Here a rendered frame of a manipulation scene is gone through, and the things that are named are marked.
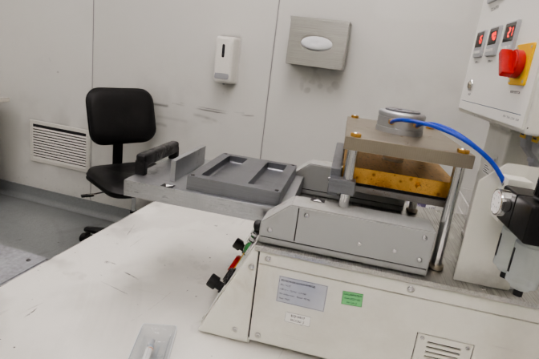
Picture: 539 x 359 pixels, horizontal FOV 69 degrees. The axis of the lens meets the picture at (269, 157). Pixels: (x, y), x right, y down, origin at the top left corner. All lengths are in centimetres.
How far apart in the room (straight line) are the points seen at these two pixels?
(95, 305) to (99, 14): 227
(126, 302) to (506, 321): 61
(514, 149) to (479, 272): 20
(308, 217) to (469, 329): 28
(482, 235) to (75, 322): 64
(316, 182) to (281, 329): 33
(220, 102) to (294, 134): 49
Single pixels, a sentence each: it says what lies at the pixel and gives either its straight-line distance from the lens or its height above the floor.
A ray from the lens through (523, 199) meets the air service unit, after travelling 53.
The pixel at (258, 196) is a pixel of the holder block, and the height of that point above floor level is 98.
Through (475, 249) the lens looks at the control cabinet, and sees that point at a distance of 64.
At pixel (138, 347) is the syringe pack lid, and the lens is 67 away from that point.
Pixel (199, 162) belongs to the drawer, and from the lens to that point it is 84.
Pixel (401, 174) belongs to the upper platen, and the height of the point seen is 106.
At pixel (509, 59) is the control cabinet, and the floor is 124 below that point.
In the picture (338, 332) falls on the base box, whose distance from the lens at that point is 67.
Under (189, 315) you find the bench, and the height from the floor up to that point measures 75.
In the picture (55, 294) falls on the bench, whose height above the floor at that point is 75.
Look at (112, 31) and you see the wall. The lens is 279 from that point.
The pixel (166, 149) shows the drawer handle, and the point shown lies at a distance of 82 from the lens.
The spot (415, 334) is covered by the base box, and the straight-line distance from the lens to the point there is 67.
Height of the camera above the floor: 120
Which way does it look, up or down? 14 degrees down
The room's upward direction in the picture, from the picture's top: 7 degrees clockwise
